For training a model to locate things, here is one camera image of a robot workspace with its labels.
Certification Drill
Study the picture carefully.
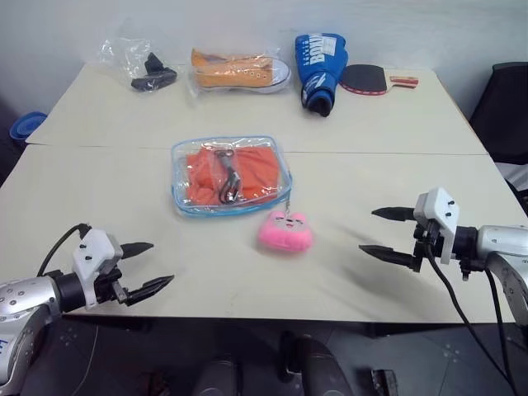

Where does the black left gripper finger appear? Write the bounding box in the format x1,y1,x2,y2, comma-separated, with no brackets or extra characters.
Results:
120,242,155,261
125,275,176,308

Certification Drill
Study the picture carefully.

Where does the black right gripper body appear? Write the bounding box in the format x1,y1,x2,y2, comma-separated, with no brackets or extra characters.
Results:
409,218,441,275

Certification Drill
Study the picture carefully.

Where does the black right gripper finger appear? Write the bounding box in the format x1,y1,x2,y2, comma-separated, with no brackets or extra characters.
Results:
358,243,415,271
370,205,416,224

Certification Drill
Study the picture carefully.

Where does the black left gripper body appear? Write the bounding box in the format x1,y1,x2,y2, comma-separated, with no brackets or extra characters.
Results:
94,266,132,308

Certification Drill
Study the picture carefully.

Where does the clear pouch with orange cloth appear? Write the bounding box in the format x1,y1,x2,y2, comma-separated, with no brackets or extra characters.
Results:
170,134,295,220

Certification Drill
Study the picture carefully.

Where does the orange cloth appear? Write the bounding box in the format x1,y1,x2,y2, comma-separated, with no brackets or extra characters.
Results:
183,147,285,206

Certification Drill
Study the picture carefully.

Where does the clear crumpled plastic bag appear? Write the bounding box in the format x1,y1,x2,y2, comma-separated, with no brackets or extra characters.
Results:
97,35,179,93

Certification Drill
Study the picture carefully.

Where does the small dark metal piece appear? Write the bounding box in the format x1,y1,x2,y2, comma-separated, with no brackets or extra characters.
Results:
370,368,398,396

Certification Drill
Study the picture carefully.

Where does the dark rounded shape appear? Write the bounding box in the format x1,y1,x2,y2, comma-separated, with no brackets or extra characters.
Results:
278,329,356,396

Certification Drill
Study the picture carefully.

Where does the black table tennis paddle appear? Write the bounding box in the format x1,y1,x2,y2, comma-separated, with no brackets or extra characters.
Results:
339,64,420,97

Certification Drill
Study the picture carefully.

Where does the black office chair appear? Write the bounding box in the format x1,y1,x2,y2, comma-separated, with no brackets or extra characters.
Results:
469,61,528,166

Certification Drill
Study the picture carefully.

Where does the blue boxing glove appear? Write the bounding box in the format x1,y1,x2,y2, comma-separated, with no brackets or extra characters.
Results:
294,31,347,119

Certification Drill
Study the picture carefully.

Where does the blue plastic container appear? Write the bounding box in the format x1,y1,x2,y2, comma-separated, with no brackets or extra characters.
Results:
9,111,48,144

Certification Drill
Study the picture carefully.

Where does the black folded item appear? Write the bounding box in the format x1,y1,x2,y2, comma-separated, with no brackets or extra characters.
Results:
130,51,179,93

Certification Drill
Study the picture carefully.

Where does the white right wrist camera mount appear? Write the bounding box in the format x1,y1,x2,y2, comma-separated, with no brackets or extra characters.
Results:
413,186,460,266

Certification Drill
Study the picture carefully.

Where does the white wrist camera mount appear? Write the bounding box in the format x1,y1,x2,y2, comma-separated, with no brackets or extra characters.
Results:
72,229,125,311
413,186,460,266

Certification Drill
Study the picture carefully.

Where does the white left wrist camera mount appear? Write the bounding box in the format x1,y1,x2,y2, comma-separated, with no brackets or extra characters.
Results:
72,229,125,311

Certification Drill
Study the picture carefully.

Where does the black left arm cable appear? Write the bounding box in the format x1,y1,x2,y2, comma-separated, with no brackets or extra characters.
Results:
36,223,91,278

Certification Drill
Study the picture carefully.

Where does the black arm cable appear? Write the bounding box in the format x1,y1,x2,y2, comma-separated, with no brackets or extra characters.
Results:
36,223,91,278
483,266,519,396

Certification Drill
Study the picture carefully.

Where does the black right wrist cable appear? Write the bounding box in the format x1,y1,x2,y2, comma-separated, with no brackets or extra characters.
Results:
427,243,528,387

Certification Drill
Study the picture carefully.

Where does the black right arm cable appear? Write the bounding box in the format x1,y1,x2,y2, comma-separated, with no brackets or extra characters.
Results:
483,266,519,396

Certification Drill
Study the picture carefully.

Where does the pink plush keychain toy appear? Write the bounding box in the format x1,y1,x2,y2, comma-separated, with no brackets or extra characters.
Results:
257,209,317,253

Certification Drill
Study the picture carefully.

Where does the black cord with clasp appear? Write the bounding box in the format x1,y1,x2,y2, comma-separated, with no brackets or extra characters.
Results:
212,148,243,205

